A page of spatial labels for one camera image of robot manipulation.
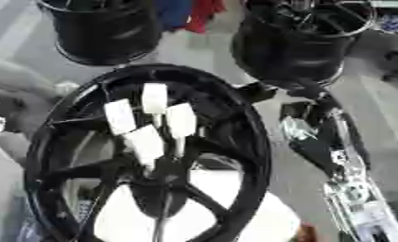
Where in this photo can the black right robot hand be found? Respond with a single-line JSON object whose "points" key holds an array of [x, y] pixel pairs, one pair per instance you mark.
{"points": [[323, 148]]}

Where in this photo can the black spoked wheel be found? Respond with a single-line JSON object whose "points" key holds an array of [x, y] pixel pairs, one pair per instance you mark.
{"points": [[246, 138]]}

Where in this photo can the red cloth item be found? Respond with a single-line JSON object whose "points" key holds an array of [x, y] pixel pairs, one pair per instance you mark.
{"points": [[204, 14]]}

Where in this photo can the blue cloth item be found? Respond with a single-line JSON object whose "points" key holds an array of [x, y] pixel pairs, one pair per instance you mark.
{"points": [[174, 12]]}

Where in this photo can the white round stand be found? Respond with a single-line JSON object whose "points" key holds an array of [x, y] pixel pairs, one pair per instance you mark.
{"points": [[124, 220]]}

